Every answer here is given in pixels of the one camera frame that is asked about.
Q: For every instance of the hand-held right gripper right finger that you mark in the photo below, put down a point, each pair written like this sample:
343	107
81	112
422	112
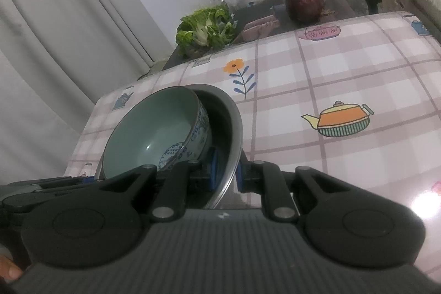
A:
241	178

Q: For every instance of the person's left hand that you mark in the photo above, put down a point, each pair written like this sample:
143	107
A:
10	271

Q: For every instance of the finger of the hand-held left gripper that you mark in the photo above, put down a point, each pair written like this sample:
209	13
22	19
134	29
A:
69	183

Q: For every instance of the white curtain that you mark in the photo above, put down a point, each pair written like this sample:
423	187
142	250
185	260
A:
69	22

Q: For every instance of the small steel bowl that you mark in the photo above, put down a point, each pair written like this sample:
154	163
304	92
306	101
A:
224	128

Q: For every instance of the checked printed tablecloth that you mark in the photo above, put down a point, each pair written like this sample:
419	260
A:
344	73

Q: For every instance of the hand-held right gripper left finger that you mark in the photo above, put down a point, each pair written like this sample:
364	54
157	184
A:
212	173

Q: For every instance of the green lettuce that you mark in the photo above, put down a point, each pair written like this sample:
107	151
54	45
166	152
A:
203	28

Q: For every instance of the dark low table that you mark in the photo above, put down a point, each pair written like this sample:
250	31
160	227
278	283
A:
262	10

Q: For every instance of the green ceramic bowl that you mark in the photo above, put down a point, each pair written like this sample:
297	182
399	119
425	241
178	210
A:
151	128

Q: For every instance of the pink packet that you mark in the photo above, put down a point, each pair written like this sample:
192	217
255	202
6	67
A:
260	27

